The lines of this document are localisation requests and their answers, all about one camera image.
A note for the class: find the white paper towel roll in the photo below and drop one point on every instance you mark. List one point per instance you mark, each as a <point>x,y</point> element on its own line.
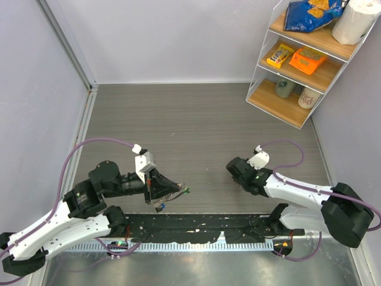
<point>355,21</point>

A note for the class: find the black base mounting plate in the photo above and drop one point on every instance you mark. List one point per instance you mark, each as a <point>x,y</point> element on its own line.
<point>204,228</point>

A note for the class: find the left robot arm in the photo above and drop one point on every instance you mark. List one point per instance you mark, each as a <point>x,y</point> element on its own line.
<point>82,214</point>

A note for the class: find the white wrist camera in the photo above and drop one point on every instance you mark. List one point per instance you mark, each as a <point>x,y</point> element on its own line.
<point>260,158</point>
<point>144,163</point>

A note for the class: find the blue chips bag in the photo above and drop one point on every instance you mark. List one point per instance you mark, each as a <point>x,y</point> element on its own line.
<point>308,16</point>

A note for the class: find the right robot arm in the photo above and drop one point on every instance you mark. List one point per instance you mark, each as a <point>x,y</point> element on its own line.
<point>335,210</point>

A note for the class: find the slotted cable duct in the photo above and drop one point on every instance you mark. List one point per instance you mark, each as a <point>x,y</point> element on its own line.
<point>219,245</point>

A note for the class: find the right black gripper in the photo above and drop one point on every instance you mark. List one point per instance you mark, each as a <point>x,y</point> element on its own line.
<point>236,180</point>

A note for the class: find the green grey mug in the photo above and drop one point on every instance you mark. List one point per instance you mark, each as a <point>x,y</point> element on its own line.
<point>284,87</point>

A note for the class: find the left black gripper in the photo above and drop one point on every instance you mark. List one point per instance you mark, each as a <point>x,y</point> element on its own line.
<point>159,185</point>

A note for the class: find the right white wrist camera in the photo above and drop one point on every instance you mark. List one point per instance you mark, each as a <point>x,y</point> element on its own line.
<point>260,158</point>

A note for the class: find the white wire shelf rack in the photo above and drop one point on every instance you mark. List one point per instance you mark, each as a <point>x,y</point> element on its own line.
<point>261,92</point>

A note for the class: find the orange candy bag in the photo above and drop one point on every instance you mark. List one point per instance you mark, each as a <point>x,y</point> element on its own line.
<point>307,60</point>

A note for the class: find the white printed cup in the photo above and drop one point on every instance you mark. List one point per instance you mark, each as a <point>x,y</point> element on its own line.
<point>308,98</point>

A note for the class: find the yellow candy bag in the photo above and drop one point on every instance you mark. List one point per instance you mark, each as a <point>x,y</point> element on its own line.
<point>280,56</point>

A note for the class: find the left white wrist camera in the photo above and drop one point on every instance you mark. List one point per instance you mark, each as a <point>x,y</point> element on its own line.
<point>144,163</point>

